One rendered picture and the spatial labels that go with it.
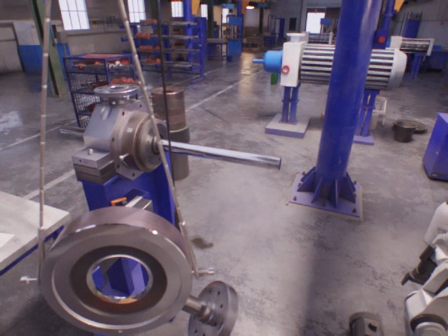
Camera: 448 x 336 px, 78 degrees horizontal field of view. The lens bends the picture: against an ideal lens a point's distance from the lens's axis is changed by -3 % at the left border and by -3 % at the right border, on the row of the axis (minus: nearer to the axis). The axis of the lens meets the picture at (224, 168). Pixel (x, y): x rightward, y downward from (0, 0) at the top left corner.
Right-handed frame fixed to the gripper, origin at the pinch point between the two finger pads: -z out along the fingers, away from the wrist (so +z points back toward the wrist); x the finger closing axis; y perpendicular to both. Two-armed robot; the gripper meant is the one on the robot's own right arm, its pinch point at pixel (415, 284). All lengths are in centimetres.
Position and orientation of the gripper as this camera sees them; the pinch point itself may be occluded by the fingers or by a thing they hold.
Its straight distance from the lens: 185.4
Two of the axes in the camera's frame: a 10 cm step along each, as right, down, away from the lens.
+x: -9.4, -3.1, 1.6
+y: -3.0, 4.4, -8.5
